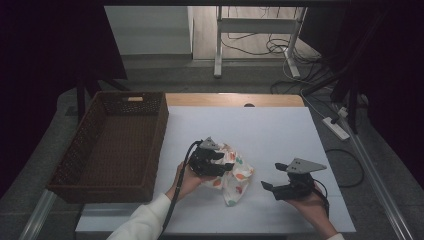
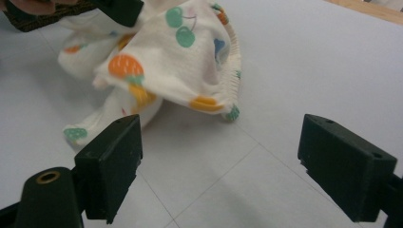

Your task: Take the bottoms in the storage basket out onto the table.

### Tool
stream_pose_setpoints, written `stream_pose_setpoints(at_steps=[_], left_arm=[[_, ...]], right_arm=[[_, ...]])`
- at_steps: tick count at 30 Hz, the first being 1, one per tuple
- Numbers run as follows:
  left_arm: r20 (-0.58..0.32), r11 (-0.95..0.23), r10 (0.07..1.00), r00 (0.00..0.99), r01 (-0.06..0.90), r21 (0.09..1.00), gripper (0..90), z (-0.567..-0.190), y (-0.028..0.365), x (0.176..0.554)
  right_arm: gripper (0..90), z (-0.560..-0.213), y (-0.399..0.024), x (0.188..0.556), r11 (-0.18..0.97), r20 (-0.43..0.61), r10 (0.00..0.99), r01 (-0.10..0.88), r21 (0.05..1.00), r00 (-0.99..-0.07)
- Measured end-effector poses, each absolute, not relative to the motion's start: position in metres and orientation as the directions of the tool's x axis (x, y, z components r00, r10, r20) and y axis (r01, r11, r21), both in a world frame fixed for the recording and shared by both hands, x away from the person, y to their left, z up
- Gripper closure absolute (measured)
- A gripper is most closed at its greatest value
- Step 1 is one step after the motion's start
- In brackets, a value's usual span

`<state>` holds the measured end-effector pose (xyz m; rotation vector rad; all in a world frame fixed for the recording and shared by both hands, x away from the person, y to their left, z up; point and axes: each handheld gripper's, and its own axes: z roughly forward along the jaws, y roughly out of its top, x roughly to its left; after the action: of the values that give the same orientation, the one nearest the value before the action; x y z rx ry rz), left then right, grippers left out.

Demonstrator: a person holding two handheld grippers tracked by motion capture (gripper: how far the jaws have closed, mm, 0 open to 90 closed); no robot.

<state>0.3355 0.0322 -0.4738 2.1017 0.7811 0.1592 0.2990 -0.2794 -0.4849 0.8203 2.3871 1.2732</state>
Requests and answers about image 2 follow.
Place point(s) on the white fruit-print pants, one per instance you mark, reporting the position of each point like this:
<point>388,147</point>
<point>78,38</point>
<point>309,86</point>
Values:
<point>177,69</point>

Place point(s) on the white table cover sheet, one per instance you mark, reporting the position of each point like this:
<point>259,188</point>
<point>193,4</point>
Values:
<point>285,79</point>

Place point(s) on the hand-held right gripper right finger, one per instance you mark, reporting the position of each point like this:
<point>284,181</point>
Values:
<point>345,171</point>

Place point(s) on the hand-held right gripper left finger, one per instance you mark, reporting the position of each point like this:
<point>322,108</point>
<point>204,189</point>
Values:
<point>109,164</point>

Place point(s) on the brown wicker basket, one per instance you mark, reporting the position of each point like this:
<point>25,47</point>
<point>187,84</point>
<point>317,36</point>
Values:
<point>31,23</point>

